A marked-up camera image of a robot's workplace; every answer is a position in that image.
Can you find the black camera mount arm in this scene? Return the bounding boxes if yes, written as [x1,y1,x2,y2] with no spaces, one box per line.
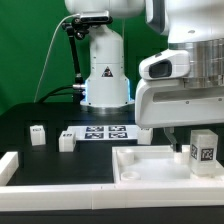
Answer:
[61,16,113,104]

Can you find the grey camera on mount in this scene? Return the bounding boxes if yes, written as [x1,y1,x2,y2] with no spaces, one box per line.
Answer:
[80,11,110,23]

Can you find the white base tag plate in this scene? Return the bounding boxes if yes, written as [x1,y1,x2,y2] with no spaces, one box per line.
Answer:
[67,125,137,141]

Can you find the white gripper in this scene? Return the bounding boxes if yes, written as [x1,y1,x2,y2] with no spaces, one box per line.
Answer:
[135,50,224,153]

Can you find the black cables at base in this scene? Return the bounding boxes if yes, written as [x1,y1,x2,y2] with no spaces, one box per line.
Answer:
[37,84,84,103]

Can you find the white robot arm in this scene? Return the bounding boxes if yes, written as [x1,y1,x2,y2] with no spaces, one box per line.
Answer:
[64,0,224,128]

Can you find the white camera cable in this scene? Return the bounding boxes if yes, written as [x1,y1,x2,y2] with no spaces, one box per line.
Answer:
[33,13,81,103]

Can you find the white U-shaped fence wall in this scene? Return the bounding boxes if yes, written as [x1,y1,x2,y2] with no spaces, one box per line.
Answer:
[0,152,224,211]

